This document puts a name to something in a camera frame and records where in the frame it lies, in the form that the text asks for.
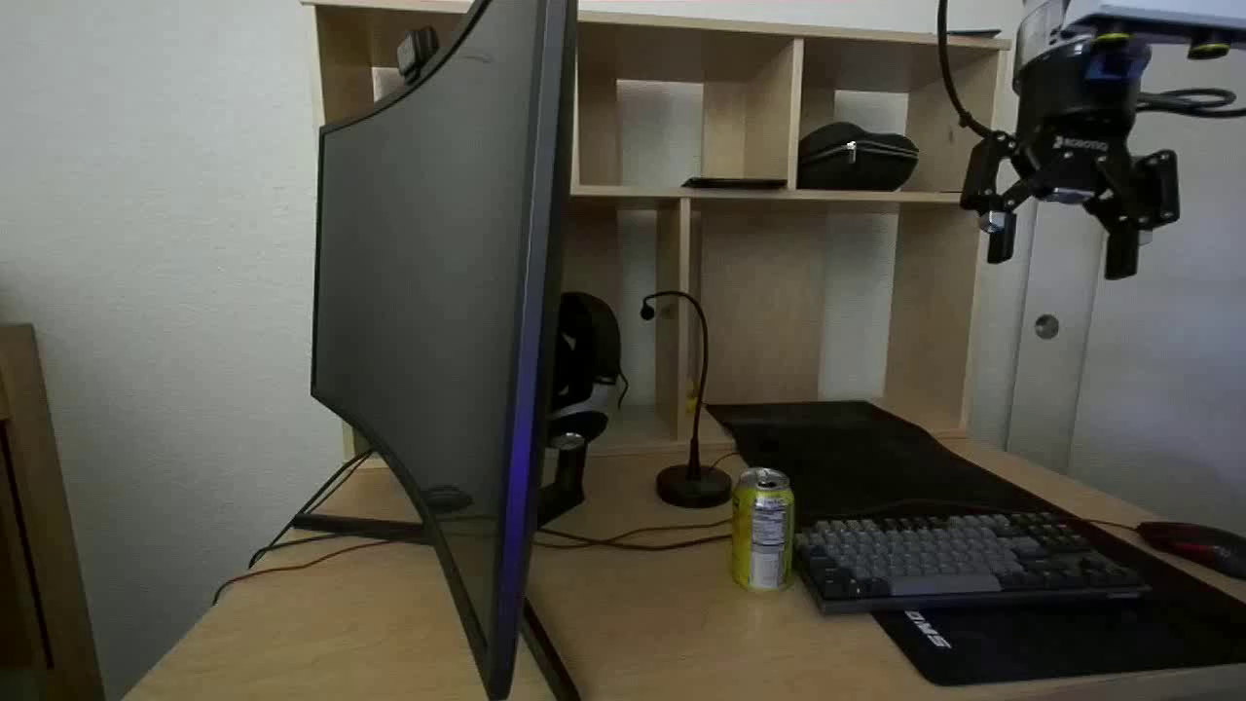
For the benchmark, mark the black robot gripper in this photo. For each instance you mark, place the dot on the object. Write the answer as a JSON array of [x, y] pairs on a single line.
[[1083, 102]]

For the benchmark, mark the yellow green soda can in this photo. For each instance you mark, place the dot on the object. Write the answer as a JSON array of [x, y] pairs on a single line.
[[764, 540]]

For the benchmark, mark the round metal door knob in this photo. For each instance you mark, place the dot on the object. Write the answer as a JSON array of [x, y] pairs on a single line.
[[1046, 330]]

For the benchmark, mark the light wooden desk shelf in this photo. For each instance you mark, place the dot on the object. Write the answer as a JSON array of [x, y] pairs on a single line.
[[764, 298]]

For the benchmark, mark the flat black device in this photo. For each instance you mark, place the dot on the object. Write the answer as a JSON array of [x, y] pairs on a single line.
[[734, 184]]

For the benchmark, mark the black desk mat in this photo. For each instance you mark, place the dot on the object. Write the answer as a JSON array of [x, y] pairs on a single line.
[[831, 454]]

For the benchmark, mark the black red computer mouse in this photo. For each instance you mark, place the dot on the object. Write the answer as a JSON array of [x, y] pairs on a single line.
[[1203, 548]]

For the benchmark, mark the grey mechanical keyboard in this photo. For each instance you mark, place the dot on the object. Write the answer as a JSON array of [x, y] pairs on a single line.
[[959, 559]]

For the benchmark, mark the black headphones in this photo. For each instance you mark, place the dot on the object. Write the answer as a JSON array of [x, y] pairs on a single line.
[[585, 350]]

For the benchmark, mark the black curved monitor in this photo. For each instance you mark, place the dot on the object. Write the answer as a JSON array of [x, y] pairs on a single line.
[[429, 298]]

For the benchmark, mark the black monitor stand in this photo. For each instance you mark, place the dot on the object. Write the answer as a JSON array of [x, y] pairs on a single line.
[[364, 528]]

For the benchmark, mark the brown wooden cabinet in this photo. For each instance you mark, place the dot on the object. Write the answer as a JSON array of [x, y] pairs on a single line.
[[35, 548]]

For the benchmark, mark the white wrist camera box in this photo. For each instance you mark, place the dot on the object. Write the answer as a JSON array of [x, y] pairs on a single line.
[[1156, 13]]

